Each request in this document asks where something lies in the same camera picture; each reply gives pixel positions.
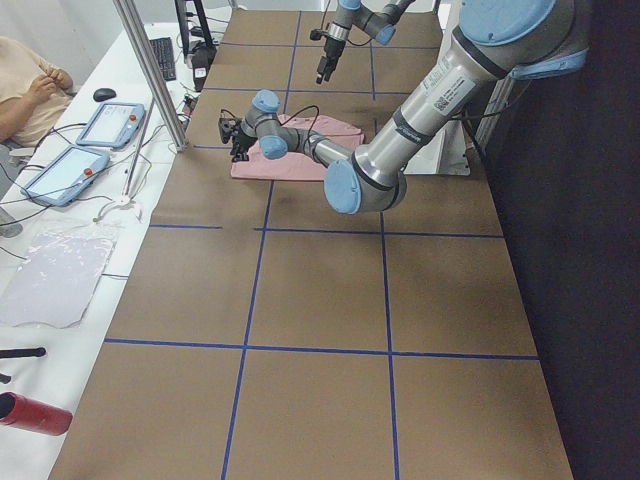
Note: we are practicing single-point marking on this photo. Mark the aluminium frame post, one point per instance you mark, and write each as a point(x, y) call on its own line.
point(134, 27)

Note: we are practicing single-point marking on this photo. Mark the lower teach pendant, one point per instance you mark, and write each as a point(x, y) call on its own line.
point(66, 177)

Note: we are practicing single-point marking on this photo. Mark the black keyboard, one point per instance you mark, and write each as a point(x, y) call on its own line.
point(164, 54)

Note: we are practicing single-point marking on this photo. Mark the upper teach pendant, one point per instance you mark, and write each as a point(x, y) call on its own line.
point(112, 125)

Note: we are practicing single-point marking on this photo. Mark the teach pendant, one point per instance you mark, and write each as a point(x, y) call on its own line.
point(112, 125)
point(66, 177)

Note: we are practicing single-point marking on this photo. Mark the seated person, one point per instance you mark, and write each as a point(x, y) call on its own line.
point(34, 94)

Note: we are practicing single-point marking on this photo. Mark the red cylinder bottle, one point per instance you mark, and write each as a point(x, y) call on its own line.
point(28, 414)

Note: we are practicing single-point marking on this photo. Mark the clear plastic bag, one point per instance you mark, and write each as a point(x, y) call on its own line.
point(56, 282)

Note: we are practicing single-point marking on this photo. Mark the black power box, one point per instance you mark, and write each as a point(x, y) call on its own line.
point(201, 61)

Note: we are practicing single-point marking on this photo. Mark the pink Snoopy t-shirt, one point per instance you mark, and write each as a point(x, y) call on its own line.
point(297, 166)

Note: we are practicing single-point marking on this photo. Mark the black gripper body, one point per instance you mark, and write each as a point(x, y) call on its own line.
point(241, 138)
point(331, 50)

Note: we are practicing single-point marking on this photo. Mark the black computer mouse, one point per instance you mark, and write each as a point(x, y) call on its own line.
point(104, 94)

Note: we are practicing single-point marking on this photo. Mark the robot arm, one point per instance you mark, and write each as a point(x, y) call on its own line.
point(492, 40)
point(379, 26)

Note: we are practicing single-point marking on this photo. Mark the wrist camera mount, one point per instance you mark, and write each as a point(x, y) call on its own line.
point(317, 34)
point(228, 126)

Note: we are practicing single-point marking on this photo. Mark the black tripod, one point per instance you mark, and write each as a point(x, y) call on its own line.
point(37, 352)

